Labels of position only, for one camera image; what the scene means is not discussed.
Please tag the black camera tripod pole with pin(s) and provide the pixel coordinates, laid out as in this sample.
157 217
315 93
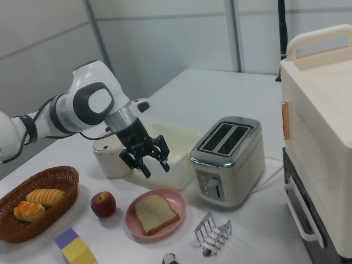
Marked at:
282 27

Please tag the cream and chrome toaster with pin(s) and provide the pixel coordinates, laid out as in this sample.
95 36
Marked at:
242 170

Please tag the metal toast rack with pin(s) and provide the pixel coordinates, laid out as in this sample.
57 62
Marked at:
197 230

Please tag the long ridged bread roll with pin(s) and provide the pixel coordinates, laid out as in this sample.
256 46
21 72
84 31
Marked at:
45 196

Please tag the brown wicker basket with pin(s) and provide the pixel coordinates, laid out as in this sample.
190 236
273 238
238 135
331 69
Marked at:
67 189

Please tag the bread slice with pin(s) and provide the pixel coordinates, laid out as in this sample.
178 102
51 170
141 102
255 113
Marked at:
155 213

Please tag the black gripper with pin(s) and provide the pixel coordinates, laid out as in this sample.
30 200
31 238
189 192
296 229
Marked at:
134 140

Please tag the white open plastic bin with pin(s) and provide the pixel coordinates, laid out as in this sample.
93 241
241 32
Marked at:
170 178

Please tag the cream toy kitchen cabinet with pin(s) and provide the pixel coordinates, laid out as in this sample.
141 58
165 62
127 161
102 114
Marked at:
324 123

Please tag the red apple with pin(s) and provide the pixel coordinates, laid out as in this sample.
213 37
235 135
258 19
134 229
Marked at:
103 204

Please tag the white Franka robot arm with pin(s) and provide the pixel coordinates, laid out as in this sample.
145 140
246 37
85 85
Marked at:
90 79

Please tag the pink plate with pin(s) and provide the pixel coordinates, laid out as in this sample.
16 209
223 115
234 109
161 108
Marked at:
176 203

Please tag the small white lidded trash can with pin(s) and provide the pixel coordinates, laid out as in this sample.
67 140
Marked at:
110 162

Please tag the purple foam block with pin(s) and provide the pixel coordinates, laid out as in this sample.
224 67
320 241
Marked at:
66 236

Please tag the yellow foam block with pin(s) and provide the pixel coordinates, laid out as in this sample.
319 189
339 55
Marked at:
78 251

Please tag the panda toy figure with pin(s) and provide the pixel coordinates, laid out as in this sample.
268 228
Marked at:
170 259

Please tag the short glazed bread roll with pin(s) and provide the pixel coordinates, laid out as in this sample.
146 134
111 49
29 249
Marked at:
28 211

